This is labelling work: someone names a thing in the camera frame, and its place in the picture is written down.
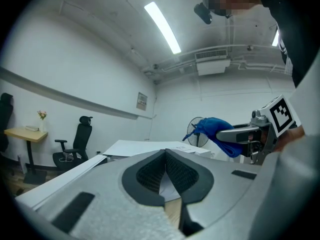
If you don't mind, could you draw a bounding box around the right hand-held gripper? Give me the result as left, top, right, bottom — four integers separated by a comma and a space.
215, 94, 303, 166

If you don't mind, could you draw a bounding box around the wooden table with black leg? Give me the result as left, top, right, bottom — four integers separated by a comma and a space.
3, 126, 49, 185

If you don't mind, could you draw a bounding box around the person's right forearm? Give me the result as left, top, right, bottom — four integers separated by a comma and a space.
274, 124, 306, 153

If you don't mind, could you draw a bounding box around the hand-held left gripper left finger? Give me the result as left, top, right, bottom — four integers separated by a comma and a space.
34, 147, 186, 240

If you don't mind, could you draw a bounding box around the black floor fan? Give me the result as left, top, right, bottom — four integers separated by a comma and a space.
186, 116, 210, 149

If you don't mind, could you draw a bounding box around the grey wall electrical panel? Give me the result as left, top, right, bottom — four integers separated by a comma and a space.
135, 91, 148, 112

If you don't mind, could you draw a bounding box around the person's black clothing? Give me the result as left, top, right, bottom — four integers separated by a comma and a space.
256, 0, 320, 89

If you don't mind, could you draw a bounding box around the long ceiling light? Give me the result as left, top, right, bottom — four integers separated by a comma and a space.
271, 28, 280, 48
143, 1, 182, 56

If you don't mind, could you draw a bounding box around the white ceiling air conditioner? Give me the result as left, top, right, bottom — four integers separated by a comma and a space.
194, 49, 231, 77

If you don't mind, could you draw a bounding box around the white vase with flowers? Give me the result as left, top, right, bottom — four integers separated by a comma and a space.
36, 110, 48, 133

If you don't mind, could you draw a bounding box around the blue cloth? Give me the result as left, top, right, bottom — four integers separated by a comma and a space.
181, 116, 244, 159

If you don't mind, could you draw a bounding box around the black head-worn camera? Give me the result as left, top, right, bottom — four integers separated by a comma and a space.
193, 2, 213, 26

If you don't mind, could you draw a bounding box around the black office chair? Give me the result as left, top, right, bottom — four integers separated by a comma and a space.
51, 115, 94, 172

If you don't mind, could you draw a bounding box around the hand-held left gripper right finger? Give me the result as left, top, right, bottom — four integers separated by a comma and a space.
165, 147, 263, 237

